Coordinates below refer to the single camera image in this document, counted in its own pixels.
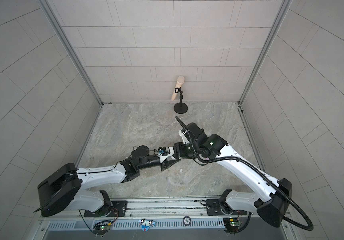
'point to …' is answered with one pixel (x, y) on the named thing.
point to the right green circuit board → (232, 225)
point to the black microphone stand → (181, 107)
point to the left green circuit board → (102, 227)
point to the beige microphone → (180, 80)
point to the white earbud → (181, 170)
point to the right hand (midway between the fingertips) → (174, 155)
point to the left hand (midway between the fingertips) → (182, 156)
